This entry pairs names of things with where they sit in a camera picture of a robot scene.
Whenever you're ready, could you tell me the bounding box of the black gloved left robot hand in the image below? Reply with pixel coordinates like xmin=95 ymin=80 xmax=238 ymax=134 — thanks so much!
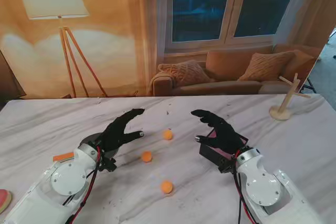
xmin=89 ymin=108 xmax=146 ymax=157

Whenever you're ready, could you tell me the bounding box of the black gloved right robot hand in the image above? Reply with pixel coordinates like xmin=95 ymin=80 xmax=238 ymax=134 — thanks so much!
xmin=191 ymin=109 xmax=245 ymax=154

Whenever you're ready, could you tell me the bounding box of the ping pong bat orange handle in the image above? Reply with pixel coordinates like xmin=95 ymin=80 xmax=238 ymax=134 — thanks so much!
xmin=53 ymin=132 xmax=124 ymax=162

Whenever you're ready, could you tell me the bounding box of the black storage box pink inside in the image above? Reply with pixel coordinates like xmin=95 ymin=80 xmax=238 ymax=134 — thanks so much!
xmin=198 ymin=129 xmax=249 ymax=175

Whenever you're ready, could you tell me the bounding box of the wooden mug tree stand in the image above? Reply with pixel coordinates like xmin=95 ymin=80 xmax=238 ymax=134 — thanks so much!
xmin=269 ymin=73 xmax=312 ymax=122

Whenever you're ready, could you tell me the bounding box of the black tripod stand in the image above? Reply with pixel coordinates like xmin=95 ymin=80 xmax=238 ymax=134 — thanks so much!
xmin=301 ymin=77 xmax=317 ymax=95

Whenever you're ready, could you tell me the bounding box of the printed living room backdrop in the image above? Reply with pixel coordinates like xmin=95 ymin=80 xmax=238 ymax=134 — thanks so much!
xmin=0 ymin=0 xmax=336 ymax=101

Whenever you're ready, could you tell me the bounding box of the pink round pad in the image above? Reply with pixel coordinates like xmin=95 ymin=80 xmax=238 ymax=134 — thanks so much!
xmin=0 ymin=189 xmax=13 ymax=213

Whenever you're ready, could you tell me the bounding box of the red black left arm cable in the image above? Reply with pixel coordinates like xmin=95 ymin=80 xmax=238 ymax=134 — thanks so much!
xmin=62 ymin=146 xmax=103 ymax=224

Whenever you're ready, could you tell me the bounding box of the red black arm cable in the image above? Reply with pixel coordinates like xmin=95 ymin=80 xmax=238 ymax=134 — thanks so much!
xmin=62 ymin=146 xmax=103 ymax=224
xmin=230 ymin=153 xmax=257 ymax=224

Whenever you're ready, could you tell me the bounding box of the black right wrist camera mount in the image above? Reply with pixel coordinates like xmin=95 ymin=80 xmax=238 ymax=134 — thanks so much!
xmin=217 ymin=155 xmax=238 ymax=174

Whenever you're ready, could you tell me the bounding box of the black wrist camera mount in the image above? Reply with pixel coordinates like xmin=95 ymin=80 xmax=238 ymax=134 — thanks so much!
xmin=98 ymin=153 xmax=118 ymax=174
xmin=217 ymin=155 xmax=238 ymax=174

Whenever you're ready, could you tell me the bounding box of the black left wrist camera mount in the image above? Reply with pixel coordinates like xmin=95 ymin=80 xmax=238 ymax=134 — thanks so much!
xmin=98 ymin=153 xmax=118 ymax=174

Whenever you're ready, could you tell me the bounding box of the red black right arm cable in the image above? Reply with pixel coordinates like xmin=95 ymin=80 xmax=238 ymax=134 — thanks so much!
xmin=230 ymin=153 xmax=257 ymax=224

